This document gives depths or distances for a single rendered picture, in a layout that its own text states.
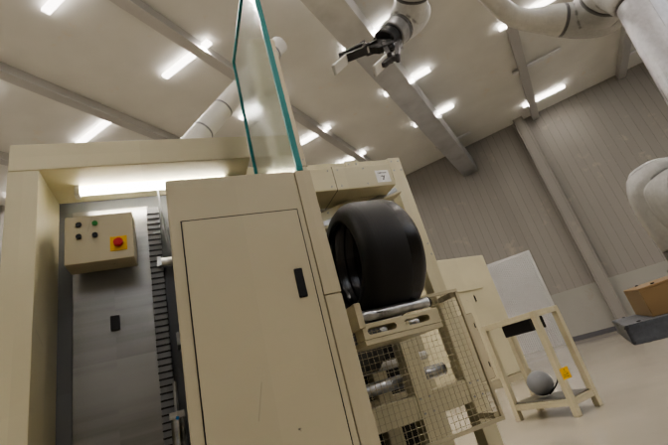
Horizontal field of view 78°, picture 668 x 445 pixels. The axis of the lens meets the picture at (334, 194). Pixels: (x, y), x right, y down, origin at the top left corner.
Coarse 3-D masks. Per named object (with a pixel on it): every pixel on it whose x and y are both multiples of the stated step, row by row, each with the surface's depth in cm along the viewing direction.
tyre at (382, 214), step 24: (336, 216) 196; (360, 216) 179; (384, 216) 180; (408, 216) 184; (336, 240) 217; (360, 240) 174; (384, 240) 171; (408, 240) 175; (336, 264) 217; (360, 264) 223; (384, 264) 168; (408, 264) 172; (360, 288) 215; (384, 288) 169; (408, 288) 174
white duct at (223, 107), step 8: (280, 40) 274; (280, 48) 273; (280, 56) 276; (232, 88) 244; (224, 96) 240; (232, 96) 241; (216, 104) 235; (224, 104) 237; (232, 104) 240; (208, 112) 231; (216, 112) 233; (224, 112) 236; (232, 112) 242; (200, 120) 228; (208, 120) 228; (216, 120) 231; (224, 120) 237; (192, 128) 224; (200, 128) 225; (208, 128) 227; (216, 128) 232; (184, 136) 221; (192, 136) 221; (200, 136) 223; (208, 136) 228
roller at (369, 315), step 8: (392, 304) 174; (400, 304) 173; (408, 304) 174; (416, 304) 175; (424, 304) 176; (368, 312) 167; (376, 312) 168; (384, 312) 169; (392, 312) 170; (400, 312) 172; (368, 320) 167
